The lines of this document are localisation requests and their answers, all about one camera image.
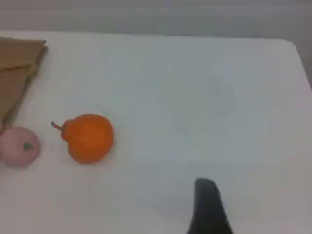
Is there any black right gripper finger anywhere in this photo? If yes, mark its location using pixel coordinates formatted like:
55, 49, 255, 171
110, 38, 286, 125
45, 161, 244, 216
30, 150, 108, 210
186, 177, 235, 234

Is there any orange toy fruit with stem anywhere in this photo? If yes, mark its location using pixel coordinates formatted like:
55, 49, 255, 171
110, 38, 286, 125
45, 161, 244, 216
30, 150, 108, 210
50, 113, 115, 165

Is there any pink toy peach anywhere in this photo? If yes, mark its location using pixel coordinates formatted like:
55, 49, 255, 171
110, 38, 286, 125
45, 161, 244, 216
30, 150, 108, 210
0, 126, 41, 168

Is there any brown jute bag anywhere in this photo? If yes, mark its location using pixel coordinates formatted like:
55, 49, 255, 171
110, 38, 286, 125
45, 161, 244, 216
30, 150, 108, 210
0, 37, 48, 132

